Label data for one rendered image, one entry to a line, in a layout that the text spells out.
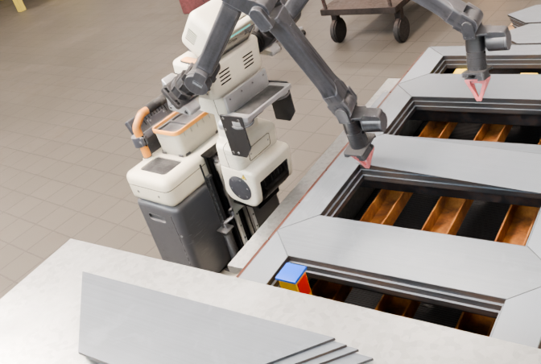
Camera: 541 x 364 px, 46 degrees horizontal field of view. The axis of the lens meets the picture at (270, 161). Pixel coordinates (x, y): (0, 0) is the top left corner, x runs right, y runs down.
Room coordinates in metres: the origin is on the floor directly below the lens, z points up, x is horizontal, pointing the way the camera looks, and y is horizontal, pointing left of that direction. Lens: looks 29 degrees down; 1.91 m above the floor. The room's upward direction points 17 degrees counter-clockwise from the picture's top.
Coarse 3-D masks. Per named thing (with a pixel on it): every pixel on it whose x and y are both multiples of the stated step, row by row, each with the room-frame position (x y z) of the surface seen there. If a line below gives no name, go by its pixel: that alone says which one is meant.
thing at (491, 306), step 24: (432, 72) 2.19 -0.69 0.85; (480, 144) 1.60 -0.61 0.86; (504, 144) 1.57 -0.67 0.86; (528, 144) 1.53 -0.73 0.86; (360, 168) 1.69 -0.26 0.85; (384, 168) 1.64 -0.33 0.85; (504, 192) 1.40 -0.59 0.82; (528, 192) 1.36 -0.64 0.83; (336, 216) 1.53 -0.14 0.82; (528, 240) 1.17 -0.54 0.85; (312, 264) 1.31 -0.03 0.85; (384, 288) 1.17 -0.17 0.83; (408, 288) 1.13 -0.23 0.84; (432, 288) 1.10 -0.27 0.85; (480, 312) 1.02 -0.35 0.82
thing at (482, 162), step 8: (480, 152) 1.56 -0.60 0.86; (488, 152) 1.55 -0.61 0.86; (496, 152) 1.54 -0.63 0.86; (504, 152) 1.53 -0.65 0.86; (472, 160) 1.53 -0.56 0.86; (480, 160) 1.52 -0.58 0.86; (488, 160) 1.51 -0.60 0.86; (496, 160) 1.50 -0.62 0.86; (464, 168) 1.51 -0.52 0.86; (472, 168) 1.50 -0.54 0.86; (480, 168) 1.48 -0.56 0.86; (488, 168) 1.47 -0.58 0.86; (456, 176) 1.48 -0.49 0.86; (464, 176) 1.47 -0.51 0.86; (472, 176) 1.46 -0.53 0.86; (480, 176) 1.45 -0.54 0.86
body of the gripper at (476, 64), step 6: (468, 54) 1.73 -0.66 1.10; (474, 54) 1.72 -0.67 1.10; (480, 54) 1.71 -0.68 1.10; (468, 60) 1.73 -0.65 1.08; (474, 60) 1.71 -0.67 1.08; (480, 60) 1.71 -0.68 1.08; (468, 66) 1.73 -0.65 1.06; (474, 66) 1.71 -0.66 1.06; (480, 66) 1.71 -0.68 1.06; (486, 66) 1.72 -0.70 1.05; (492, 66) 1.74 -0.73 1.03; (462, 72) 1.72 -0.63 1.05; (468, 72) 1.70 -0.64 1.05; (474, 72) 1.69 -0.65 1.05; (480, 72) 1.68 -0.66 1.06
